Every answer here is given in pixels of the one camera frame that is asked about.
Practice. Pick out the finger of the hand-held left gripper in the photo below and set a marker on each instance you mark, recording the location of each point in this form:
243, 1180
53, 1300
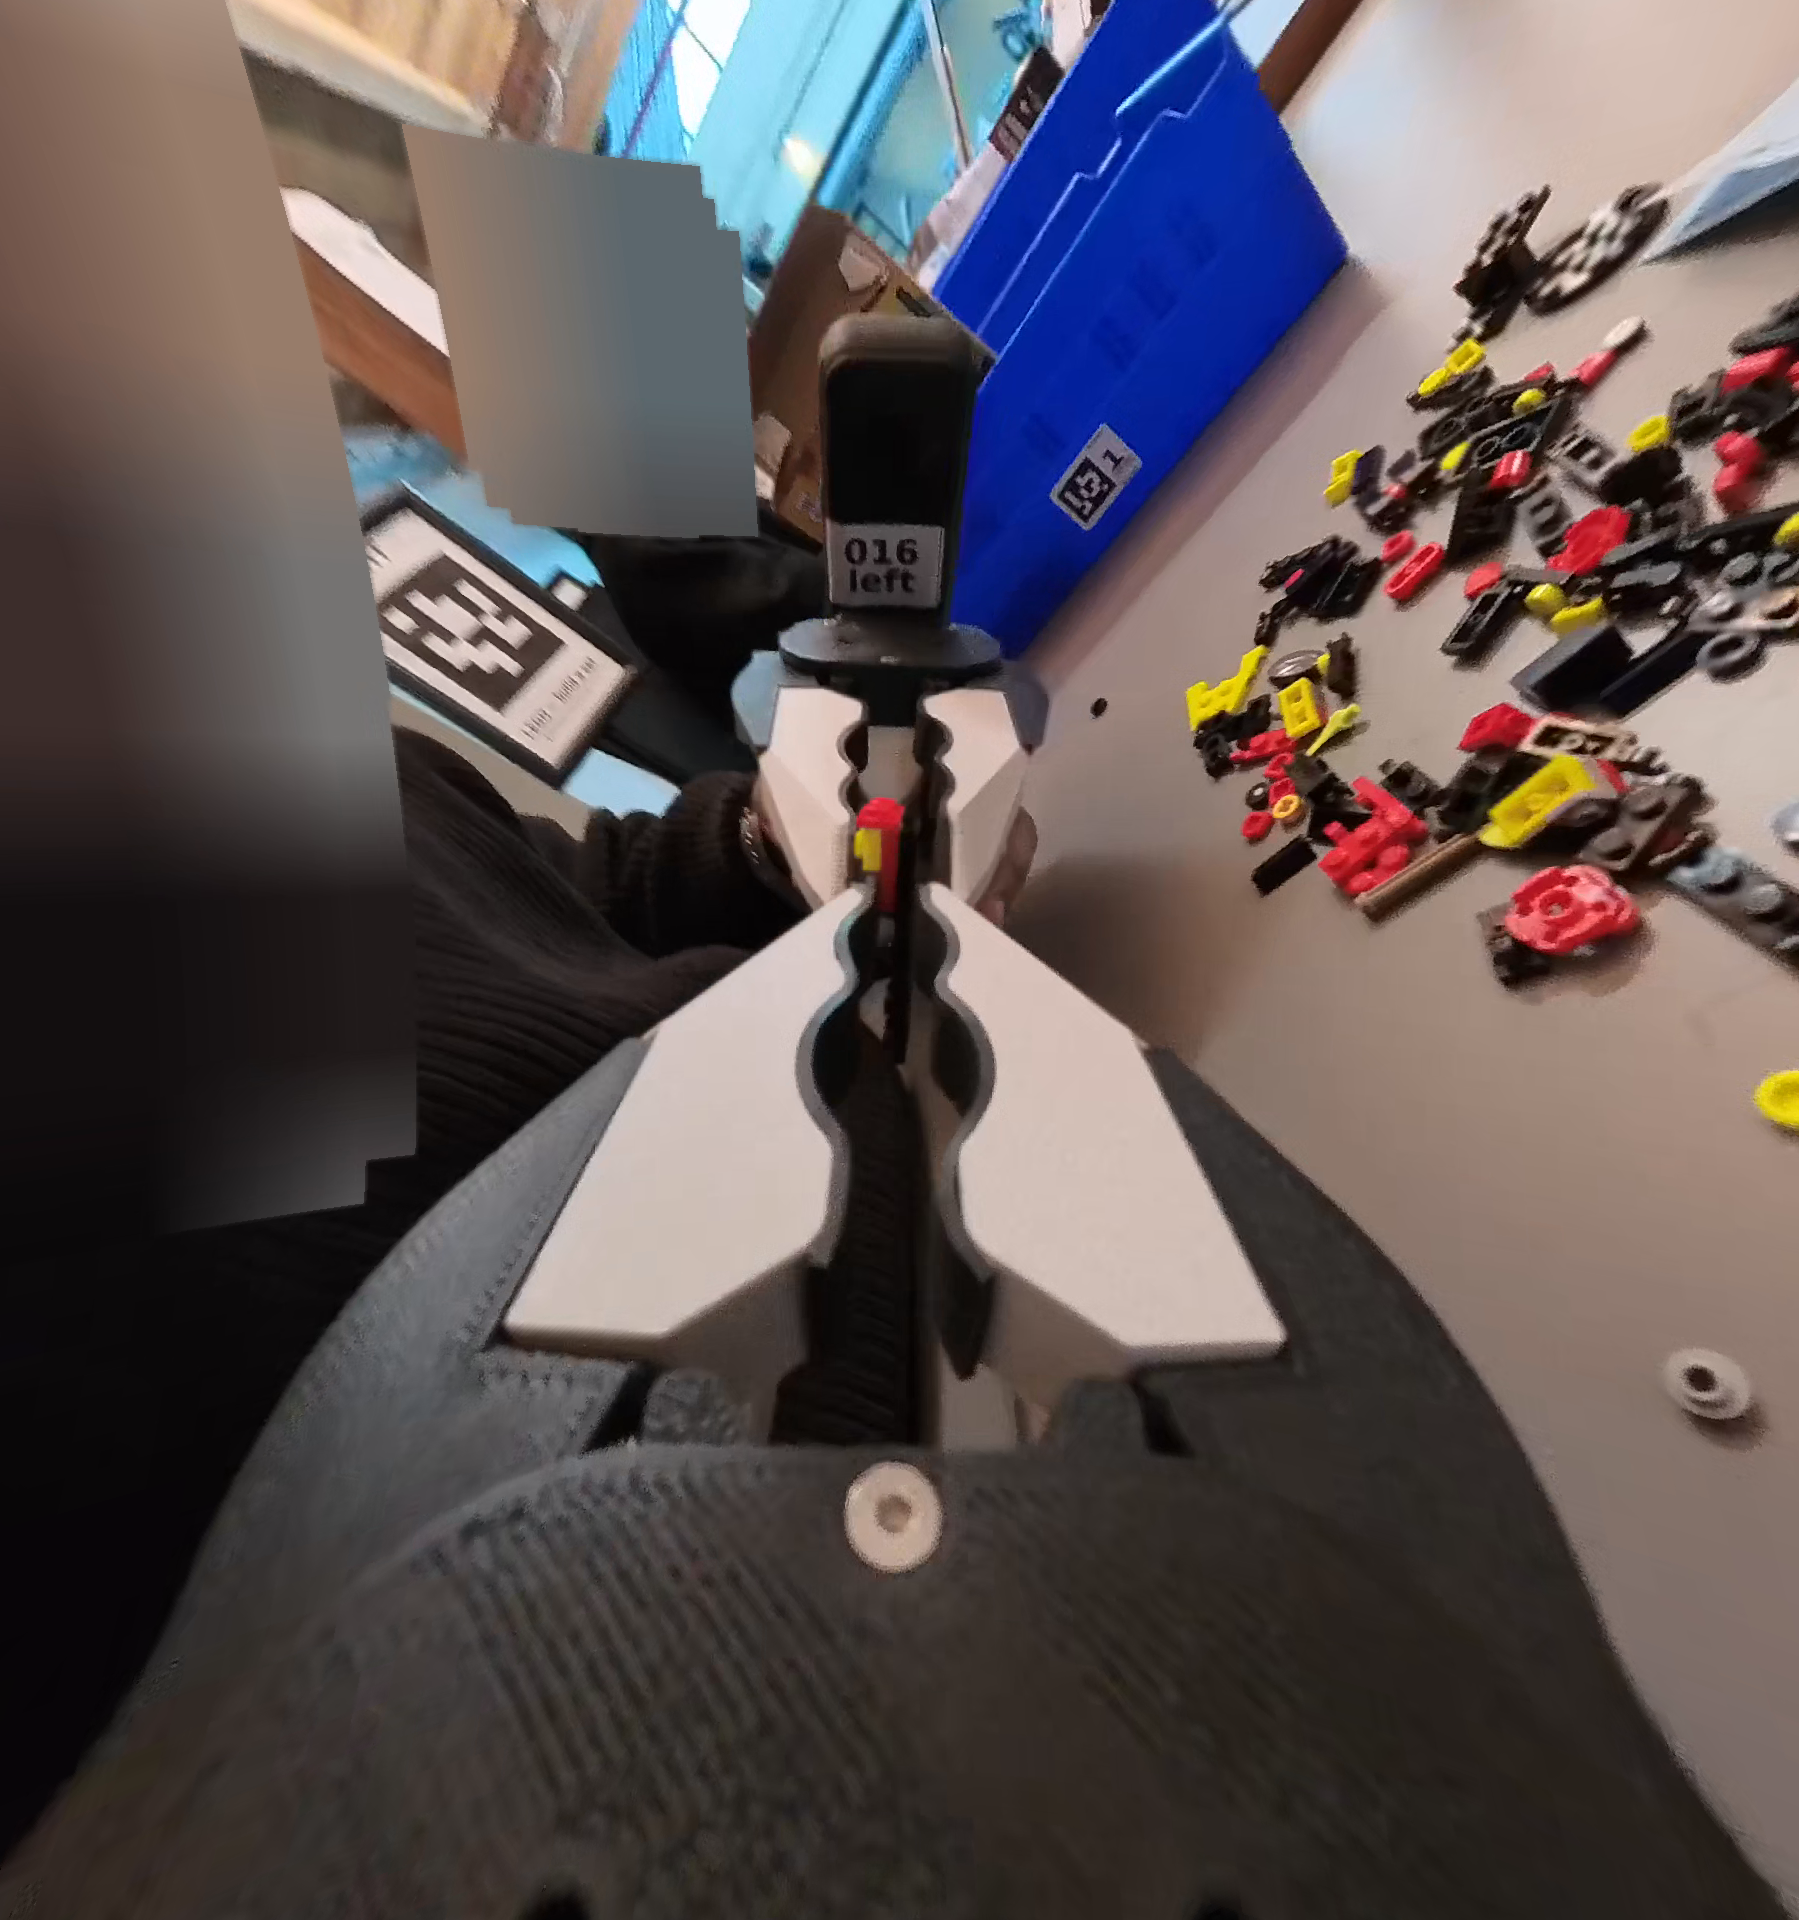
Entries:
807, 795
981, 795

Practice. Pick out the person's left forearm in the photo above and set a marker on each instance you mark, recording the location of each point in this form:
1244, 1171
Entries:
614, 901

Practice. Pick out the red yellow black lego assembly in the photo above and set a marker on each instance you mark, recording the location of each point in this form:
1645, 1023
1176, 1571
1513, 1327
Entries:
880, 822

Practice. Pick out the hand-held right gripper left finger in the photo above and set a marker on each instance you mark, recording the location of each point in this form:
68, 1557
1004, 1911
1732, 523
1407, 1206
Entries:
660, 1199

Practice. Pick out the small grey round lego stud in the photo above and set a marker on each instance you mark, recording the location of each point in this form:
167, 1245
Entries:
1707, 1381

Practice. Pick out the pile of lego pieces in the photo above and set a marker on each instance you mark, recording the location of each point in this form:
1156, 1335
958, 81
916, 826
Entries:
1566, 908

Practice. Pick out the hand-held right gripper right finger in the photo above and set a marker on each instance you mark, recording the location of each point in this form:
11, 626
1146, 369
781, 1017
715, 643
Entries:
1109, 1199

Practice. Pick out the printed marker board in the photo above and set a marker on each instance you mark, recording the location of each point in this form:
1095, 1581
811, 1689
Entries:
463, 630

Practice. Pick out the black round lego plate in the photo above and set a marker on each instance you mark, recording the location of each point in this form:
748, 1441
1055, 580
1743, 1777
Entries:
1596, 239

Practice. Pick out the instruction booklet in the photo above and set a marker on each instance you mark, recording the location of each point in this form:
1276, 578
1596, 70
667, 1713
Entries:
1786, 135

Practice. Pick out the person's left hand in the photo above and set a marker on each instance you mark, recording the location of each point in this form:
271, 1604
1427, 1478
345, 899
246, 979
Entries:
1022, 877

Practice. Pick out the brown cardboard box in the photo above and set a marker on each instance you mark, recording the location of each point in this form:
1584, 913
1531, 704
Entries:
823, 299

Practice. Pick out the blue plastic bin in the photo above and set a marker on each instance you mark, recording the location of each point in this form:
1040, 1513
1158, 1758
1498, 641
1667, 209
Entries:
1139, 299

